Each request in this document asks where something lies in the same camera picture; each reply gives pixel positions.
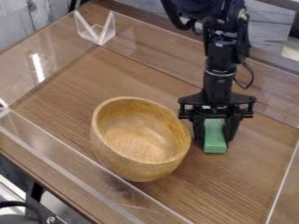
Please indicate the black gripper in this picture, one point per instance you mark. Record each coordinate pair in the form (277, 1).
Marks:
(194, 108)

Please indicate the green rectangular block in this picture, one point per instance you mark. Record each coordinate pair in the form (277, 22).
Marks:
(213, 143)

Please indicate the brown wooden bowl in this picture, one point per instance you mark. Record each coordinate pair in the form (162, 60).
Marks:
(140, 141)

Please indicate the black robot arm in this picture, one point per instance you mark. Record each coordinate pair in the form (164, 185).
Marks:
(224, 33)

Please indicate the black metal table leg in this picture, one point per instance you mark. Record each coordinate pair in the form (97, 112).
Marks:
(34, 192)

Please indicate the clear acrylic corner bracket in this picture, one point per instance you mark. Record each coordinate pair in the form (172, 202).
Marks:
(97, 34)

